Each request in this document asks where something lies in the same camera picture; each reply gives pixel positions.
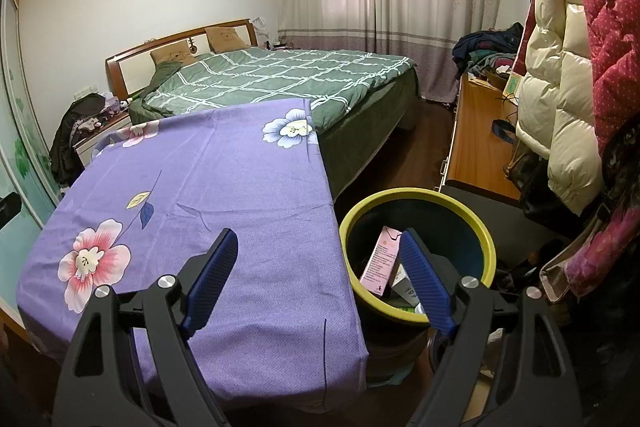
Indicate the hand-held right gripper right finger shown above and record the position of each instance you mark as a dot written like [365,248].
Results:
[425,282]

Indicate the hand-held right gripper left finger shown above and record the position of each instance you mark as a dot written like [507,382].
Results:
[212,282]

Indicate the white printed box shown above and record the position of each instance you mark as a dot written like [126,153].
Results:
[402,289]

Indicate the green plastic bag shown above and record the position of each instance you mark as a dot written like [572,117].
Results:
[410,309]

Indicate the tall pink box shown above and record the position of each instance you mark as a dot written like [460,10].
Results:
[382,257]

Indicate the yellow rimmed trash bin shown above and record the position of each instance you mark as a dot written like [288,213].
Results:
[450,232]

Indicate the glass wardrobe sliding door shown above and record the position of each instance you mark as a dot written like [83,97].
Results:
[20,157]

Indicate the dark clothes pile on nightstand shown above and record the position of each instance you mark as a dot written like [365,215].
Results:
[75,132]

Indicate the white nightstand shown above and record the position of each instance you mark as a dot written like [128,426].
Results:
[100,139]

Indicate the purple floral tablecloth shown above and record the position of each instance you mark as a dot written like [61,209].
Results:
[225,167]

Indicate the purple plush toy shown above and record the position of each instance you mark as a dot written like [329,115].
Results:
[112,104]

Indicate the wooden desk cabinet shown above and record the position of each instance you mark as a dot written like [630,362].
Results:
[480,142]

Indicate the dark brown handbag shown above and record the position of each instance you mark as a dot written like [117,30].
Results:
[522,167]

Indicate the pink floral bag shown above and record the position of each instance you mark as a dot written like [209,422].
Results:
[600,247]

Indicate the wooden bed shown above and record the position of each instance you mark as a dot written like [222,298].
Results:
[135,72]

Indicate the green checked quilt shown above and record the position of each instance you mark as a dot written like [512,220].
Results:
[280,77]

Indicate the green white box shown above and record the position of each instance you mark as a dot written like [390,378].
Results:
[512,84]

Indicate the brown pillow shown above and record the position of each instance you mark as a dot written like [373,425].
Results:
[172,54]
[227,38]

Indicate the black fur coat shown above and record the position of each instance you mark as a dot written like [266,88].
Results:
[620,167]

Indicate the cream puffer jacket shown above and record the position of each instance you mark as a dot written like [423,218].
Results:
[565,97]

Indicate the clothes pile on desk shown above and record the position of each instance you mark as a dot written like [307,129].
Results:
[487,49]

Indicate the white bedside lamp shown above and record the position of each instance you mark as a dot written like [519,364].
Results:
[260,24]

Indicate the red puffer jacket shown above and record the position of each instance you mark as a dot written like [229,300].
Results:
[605,7]

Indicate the white wall socket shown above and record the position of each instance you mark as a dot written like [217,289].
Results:
[82,96]

